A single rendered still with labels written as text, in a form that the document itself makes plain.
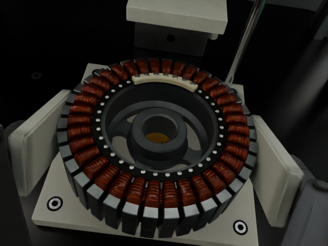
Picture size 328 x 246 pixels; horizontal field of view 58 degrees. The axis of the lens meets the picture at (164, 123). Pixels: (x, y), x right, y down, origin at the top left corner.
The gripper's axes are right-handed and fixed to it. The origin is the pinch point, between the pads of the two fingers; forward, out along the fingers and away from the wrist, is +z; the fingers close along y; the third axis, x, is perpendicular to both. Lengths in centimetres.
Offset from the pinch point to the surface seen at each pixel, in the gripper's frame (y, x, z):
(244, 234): 6.7, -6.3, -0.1
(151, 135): -0.4, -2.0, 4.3
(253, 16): 6.0, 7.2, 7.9
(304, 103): 14.3, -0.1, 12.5
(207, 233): 4.1, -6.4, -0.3
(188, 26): 0.9, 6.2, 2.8
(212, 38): 4.6, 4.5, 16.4
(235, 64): 6.1, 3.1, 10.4
